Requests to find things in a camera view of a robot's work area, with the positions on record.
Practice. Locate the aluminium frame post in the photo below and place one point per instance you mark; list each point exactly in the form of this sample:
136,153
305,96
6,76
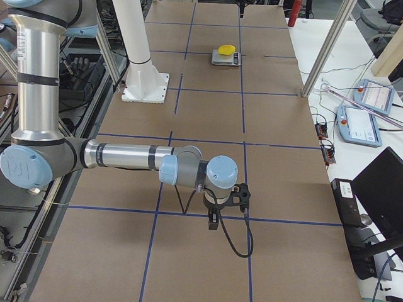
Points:
329,43

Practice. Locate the red cylinder bottle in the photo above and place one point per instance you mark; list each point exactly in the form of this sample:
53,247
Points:
294,12

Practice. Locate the black computer box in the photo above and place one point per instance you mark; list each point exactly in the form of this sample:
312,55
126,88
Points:
356,229

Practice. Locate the silver digital kitchen scale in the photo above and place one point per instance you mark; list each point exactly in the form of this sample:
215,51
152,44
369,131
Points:
233,59

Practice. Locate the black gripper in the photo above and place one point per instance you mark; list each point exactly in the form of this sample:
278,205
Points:
213,207

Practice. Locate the blue teach pendant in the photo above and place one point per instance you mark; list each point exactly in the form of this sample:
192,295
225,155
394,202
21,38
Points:
376,96
358,126

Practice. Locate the near blue teach pendant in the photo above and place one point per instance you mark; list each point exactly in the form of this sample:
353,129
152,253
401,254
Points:
358,126

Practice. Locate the far blue teach pendant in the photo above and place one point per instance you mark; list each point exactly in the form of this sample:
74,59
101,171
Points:
376,96

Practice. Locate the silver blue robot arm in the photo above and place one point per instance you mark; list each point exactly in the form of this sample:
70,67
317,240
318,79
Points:
39,153

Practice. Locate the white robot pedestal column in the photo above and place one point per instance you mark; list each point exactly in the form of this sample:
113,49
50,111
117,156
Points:
144,83

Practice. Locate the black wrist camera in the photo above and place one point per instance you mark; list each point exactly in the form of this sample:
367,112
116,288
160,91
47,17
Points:
241,197

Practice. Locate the black monitor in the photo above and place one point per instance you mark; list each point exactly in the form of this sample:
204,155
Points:
378,188

